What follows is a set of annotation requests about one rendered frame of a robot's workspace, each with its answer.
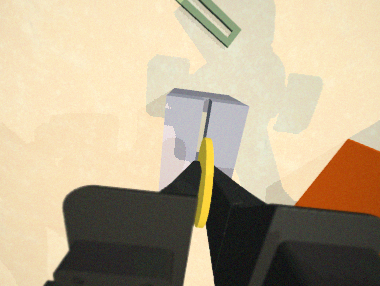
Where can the yellow disc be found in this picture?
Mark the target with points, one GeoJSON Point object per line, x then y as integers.
{"type": "Point", "coordinates": [206, 158]}

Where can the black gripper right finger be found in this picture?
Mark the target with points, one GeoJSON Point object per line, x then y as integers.
{"type": "Point", "coordinates": [244, 232]}

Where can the green flat bar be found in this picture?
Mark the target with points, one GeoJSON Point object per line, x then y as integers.
{"type": "Point", "coordinates": [219, 14]}

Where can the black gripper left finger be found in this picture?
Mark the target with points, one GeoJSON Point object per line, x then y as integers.
{"type": "Point", "coordinates": [162, 218]}

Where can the grey box walls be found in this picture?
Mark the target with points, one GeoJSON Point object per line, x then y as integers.
{"type": "Point", "coordinates": [206, 96]}

